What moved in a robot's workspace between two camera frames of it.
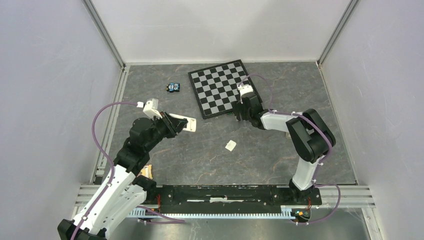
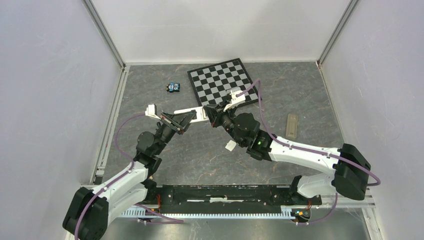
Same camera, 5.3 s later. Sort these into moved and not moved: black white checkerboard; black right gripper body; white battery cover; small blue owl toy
Moved: black right gripper body
Not moved: small blue owl toy; black white checkerboard; white battery cover
